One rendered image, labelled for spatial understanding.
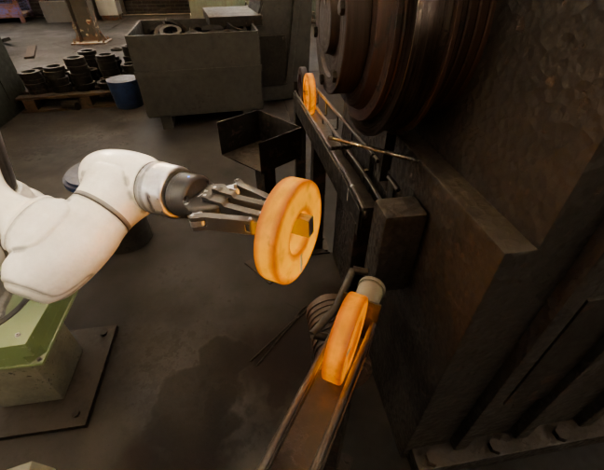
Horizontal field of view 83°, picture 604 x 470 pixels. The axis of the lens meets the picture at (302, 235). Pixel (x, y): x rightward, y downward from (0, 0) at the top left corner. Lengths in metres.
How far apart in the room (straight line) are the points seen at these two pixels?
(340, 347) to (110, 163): 0.48
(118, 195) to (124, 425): 0.97
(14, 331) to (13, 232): 0.62
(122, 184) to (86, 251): 0.12
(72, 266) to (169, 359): 0.96
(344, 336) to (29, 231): 0.48
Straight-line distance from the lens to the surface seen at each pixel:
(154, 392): 1.46
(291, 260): 0.49
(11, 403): 1.63
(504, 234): 0.65
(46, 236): 0.61
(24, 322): 1.23
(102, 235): 0.61
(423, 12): 0.66
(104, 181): 0.64
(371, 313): 0.68
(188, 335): 1.55
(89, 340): 1.68
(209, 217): 0.51
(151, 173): 0.60
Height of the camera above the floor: 1.23
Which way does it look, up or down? 39 degrees down
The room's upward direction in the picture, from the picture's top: straight up
